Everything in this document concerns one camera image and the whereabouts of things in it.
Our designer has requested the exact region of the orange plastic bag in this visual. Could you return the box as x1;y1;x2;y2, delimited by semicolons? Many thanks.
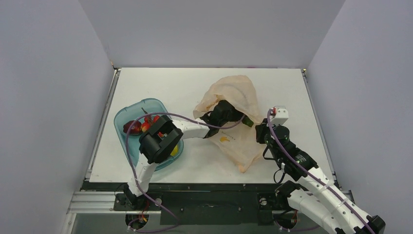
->
193;75;265;173

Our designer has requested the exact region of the red fake fruit in bin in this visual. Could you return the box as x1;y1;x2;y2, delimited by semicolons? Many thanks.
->
123;120;143;136

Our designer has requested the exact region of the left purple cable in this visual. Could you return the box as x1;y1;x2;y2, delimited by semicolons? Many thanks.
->
125;112;246;214

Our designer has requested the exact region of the yellow fake fruit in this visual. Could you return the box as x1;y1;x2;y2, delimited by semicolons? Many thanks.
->
170;145;179;156

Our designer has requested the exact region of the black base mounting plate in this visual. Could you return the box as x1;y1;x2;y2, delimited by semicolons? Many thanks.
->
113;183;289;225

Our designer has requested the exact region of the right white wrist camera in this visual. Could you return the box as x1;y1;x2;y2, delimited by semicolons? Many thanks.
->
270;106;289;125

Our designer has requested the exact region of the red fake fruit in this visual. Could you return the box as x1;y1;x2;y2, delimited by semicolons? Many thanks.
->
140;115;160;133
123;120;143;136

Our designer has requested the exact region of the teal plastic bin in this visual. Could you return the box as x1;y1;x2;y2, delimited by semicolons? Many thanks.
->
113;98;184;171

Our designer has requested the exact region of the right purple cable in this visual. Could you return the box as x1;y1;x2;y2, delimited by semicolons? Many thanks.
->
266;109;378;234

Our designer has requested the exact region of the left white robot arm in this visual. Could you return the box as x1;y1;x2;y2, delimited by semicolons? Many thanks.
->
124;100;246;210

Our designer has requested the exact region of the purple cable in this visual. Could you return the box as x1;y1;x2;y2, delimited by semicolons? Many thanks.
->
125;112;246;214
266;109;378;234

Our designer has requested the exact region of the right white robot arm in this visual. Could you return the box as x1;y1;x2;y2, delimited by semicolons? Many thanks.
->
255;120;386;234

